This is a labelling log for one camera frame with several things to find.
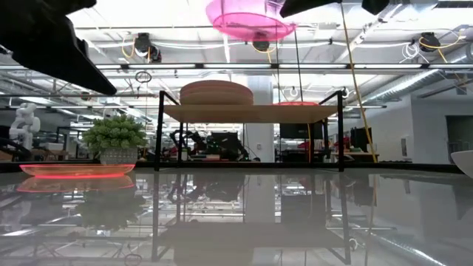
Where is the black frame wooden shelf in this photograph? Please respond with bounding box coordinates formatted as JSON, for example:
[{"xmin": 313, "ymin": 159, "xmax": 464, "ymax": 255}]
[{"xmin": 154, "ymin": 90, "xmax": 345, "ymax": 173}]

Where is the yellow hanging cable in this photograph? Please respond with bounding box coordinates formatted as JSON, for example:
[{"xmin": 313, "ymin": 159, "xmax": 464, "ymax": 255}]
[{"xmin": 338, "ymin": 0, "xmax": 378, "ymax": 164}]

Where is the orange transparent plastic plate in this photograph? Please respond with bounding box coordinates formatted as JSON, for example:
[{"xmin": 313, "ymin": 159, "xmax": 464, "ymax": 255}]
[
  {"xmin": 19, "ymin": 163, "xmax": 136, "ymax": 180},
  {"xmin": 272, "ymin": 101, "xmax": 321, "ymax": 107}
]

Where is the grey patterned plant pot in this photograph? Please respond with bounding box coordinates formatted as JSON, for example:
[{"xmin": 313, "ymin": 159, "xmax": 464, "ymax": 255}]
[{"xmin": 99, "ymin": 146, "xmax": 139, "ymax": 166}]

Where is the dark grey door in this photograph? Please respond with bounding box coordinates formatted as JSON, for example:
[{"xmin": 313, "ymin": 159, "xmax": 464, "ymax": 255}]
[{"xmin": 445, "ymin": 115, "xmax": 473, "ymax": 164}]

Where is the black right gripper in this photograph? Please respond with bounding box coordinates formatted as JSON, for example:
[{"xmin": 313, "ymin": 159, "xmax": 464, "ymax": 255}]
[{"xmin": 279, "ymin": 0, "xmax": 391, "ymax": 19}]

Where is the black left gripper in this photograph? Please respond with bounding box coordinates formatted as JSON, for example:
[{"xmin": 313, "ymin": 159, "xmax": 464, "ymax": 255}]
[{"xmin": 0, "ymin": 0, "xmax": 118, "ymax": 96}]

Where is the silver ventilation duct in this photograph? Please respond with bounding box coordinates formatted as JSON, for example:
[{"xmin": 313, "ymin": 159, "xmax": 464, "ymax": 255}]
[{"xmin": 364, "ymin": 44, "xmax": 473, "ymax": 106}]

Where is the long ceiling light strip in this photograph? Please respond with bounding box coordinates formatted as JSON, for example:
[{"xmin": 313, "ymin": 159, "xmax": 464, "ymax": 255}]
[{"xmin": 94, "ymin": 62, "xmax": 473, "ymax": 71}]

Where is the black wide monitor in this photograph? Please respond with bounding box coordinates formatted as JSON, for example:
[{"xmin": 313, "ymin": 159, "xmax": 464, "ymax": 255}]
[{"xmin": 279, "ymin": 123, "xmax": 324, "ymax": 140}]

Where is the pink transparent plastic plate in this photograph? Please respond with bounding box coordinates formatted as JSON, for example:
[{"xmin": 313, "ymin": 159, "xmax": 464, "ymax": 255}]
[{"xmin": 205, "ymin": 0, "xmax": 298, "ymax": 43}]

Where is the green artificial plant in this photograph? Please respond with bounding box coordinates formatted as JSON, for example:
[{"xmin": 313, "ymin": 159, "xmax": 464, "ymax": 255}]
[{"xmin": 81, "ymin": 114, "xmax": 148, "ymax": 154}]

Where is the wooden shelf board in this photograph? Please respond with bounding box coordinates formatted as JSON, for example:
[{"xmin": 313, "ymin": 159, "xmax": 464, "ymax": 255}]
[{"xmin": 162, "ymin": 104, "xmax": 339, "ymax": 124}]

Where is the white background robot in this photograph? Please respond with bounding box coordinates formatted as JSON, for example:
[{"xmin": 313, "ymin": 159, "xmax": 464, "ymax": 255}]
[{"xmin": 9, "ymin": 102, "xmax": 41, "ymax": 151}]

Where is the black hanging cable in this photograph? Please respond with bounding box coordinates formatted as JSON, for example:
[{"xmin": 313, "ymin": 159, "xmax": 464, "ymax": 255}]
[{"xmin": 293, "ymin": 29, "xmax": 304, "ymax": 103}]

